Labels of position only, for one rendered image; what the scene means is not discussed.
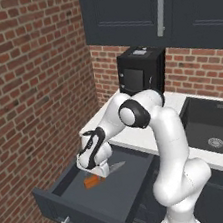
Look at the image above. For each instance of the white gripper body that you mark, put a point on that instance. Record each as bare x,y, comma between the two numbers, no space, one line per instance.
101,169

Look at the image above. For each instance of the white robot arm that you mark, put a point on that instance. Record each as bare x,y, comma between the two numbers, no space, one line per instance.
168,142

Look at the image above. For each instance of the dark grey open drawer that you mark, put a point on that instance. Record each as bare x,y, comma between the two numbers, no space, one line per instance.
106,198

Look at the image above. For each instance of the black coffee machine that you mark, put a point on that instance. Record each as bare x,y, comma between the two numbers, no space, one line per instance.
141,72

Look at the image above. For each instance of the black sink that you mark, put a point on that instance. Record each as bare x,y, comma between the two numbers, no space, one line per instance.
216,124

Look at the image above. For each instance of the dark grey wall cupboard door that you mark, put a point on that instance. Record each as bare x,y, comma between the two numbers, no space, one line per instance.
202,5
118,8

